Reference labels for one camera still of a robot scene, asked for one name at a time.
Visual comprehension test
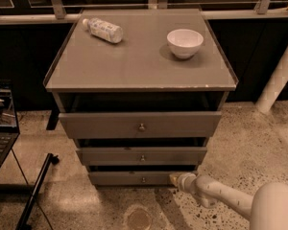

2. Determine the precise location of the black metal stand bar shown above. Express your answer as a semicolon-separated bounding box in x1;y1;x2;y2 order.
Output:
15;153;60;230

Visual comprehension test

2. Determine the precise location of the grey bottom drawer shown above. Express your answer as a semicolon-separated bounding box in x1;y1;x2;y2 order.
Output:
88;165;197;187

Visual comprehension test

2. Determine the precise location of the grey drawer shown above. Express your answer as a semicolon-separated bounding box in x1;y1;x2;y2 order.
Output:
88;165;197;187
59;111;221;139
76;147;207;166

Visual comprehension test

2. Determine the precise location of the white ceramic bowl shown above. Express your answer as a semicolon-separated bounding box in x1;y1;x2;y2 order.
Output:
167;29;204;59

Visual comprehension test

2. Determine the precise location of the clear plastic water bottle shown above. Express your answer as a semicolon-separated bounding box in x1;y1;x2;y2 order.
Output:
83;17;123;44

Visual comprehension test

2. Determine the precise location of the grey middle drawer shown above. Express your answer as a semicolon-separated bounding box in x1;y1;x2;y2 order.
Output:
76;147;207;166

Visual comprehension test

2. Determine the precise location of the black laptop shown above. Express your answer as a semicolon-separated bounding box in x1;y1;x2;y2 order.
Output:
0;80;20;168

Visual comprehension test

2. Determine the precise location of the metal window railing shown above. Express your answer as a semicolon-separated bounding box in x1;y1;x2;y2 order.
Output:
0;0;288;26

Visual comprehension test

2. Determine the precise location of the grey top drawer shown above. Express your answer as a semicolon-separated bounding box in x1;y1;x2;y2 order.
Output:
59;111;221;139

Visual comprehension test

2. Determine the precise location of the white diagonal pole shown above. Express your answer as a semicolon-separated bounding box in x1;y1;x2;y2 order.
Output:
255;46;288;113

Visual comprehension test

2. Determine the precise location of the grey drawer cabinet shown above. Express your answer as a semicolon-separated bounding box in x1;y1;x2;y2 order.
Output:
42;7;240;177

